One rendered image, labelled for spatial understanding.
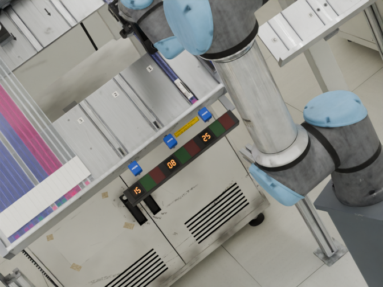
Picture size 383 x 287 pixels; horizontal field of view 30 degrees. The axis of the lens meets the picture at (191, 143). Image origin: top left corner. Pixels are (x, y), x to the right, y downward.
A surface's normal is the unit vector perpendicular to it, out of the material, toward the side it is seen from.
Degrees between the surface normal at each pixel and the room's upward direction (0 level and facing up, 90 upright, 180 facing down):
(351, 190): 73
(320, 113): 8
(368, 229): 90
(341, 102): 8
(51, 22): 45
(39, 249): 90
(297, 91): 0
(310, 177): 97
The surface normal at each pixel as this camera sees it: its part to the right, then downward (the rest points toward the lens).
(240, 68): 0.17, 0.61
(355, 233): -0.59, 0.69
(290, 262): -0.47, -0.72
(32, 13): -0.04, -0.25
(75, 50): 0.42, 0.35
